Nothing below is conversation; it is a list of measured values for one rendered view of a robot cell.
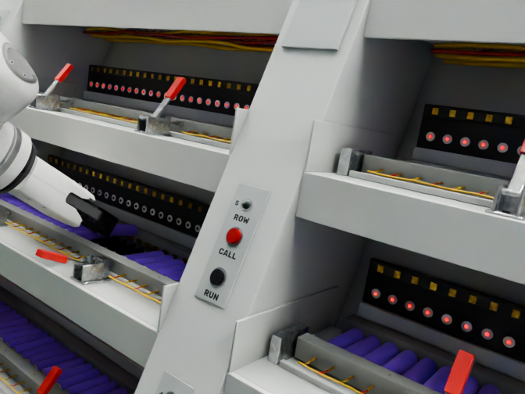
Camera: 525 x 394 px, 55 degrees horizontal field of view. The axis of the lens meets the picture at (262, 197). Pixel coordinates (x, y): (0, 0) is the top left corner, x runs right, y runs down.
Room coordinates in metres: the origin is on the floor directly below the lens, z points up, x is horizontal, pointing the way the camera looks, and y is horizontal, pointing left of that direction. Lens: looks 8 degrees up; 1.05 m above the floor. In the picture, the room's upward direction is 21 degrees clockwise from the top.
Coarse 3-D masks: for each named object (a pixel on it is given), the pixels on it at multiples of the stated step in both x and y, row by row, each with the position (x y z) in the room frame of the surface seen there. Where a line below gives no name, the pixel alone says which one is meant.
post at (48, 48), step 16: (0, 0) 0.93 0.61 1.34; (16, 0) 0.90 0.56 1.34; (16, 16) 0.89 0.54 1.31; (16, 32) 0.90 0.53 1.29; (32, 32) 0.92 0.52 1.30; (48, 32) 0.94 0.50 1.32; (64, 32) 0.96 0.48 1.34; (80, 32) 0.98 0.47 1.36; (16, 48) 0.91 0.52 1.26; (32, 48) 0.93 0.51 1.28; (48, 48) 0.95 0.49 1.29; (64, 48) 0.97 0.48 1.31; (80, 48) 1.00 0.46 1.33; (96, 48) 1.02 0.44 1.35; (32, 64) 0.94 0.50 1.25; (48, 64) 0.96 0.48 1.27; (64, 64) 0.98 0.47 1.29; (80, 64) 1.01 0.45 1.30; (96, 64) 1.03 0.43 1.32; (64, 80) 0.99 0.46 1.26; (80, 80) 1.02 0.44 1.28; (80, 96) 1.03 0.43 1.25; (48, 144) 1.02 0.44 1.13
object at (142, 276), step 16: (16, 208) 0.82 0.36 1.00; (32, 224) 0.77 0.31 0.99; (48, 224) 0.76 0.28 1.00; (48, 240) 0.73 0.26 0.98; (64, 240) 0.72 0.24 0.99; (80, 240) 0.71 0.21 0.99; (80, 256) 0.68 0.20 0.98; (112, 256) 0.66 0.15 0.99; (112, 272) 0.66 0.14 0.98; (128, 272) 0.64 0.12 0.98; (144, 272) 0.62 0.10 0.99; (160, 288) 0.60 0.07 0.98
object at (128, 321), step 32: (160, 224) 0.80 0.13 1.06; (0, 256) 0.73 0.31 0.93; (32, 256) 0.69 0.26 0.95; (32, 288) 0.68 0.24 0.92; (64, 288) 0.63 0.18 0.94; (96, 288) 0.62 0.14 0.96; (128, 288) 0.63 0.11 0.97; (96, 320) 0.59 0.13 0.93; (128, 320) 0.56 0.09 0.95; (160, 320) 0.52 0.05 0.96; (128, 352) 0.56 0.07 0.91
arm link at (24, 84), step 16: (0, 32) 0.50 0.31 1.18; (0, 48) 0.48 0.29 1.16; (0, 64) 0.48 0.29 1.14; (16, 64) 0.50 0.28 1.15; (0, 80) 0.48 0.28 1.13; (16, 80) 0.49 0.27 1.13; (32, 80) 0.51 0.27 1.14; (0, 96) 0.49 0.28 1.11; (16, 96) 0.50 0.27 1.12; (32, 96) 0.52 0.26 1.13; (0, 112) 0.51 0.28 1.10; (16, 112) 0.52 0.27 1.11
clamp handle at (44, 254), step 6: (36, 252) 0.58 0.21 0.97; (42, 252) 0.57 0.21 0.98; (48, 252) 0.58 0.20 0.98; (48, 258) 0.58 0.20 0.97; (54, 258) 0.59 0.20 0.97; (60, 258) 0.59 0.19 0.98; (66, 258) 0.60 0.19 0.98; (90, 258) 0.63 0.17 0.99; (78, 264) 0.62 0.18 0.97; (84, 264) 0.62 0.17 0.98
